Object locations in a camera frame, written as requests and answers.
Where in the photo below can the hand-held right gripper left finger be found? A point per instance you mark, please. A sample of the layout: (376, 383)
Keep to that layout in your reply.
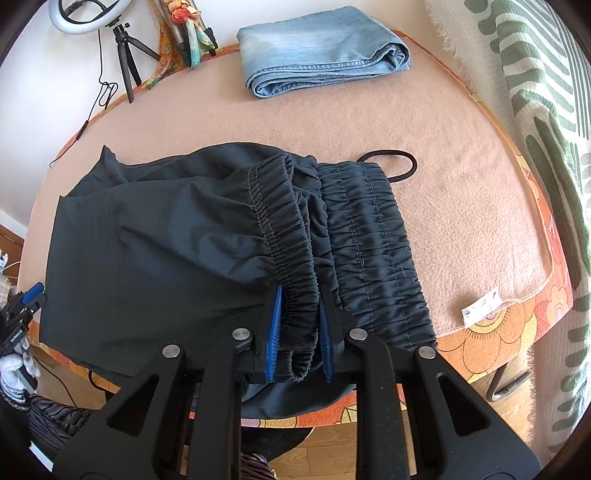
(276, 332)

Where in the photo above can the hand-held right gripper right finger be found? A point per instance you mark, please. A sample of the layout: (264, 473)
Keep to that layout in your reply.
(328, 348)

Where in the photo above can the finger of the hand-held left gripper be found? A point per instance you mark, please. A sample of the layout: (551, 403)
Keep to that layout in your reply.
(33, 291)
(32, 308)

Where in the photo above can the black pants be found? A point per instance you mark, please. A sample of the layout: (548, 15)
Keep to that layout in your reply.
(161, 240)

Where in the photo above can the person's left hand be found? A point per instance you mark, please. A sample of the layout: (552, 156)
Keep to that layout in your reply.
(14, 371)

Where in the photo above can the person's striped clothing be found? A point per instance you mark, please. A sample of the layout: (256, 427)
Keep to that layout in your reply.
(258, 464)

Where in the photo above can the orange floral blanket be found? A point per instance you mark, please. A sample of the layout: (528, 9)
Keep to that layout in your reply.
(498, 346)

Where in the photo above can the metal table leg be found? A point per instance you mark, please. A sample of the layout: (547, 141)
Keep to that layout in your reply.
(496, 392)

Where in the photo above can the small black tripod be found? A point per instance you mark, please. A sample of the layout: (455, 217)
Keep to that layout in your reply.
(123, 60)

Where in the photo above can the folded light blue jeans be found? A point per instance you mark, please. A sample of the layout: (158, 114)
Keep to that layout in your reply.
(314, 41)

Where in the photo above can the floral teal scarf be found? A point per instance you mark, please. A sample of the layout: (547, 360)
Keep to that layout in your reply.
(196, 44)

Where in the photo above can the folded silver tripod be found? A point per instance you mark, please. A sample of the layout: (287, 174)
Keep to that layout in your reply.
(211, 39)

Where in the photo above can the green striped white throw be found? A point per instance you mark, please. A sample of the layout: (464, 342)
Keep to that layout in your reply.
(545, 115)

